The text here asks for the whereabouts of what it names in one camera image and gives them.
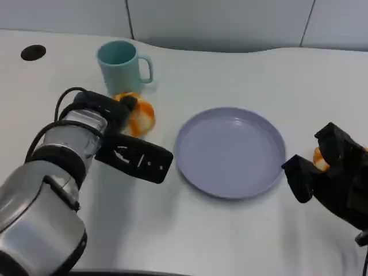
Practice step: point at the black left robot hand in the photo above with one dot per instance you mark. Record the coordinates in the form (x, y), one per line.
(115, 115)

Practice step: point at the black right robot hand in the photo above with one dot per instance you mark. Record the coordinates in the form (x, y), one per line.
(342, 185)

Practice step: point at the orange and white bread roll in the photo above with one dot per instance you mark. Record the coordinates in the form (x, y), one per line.
(143, 118)
(319, 159)

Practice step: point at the pale green mug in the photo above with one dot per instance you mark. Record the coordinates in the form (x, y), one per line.
(120, 76)

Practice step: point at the black round table grommet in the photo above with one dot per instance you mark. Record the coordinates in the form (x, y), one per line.
(33, 52)

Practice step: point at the lilac plate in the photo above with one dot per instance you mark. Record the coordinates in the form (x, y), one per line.
(230, 152)

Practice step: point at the desk partition screen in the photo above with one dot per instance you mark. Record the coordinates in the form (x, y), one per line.
(218, 23)

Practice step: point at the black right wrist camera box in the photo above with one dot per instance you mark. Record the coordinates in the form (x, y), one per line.
(362, 238)

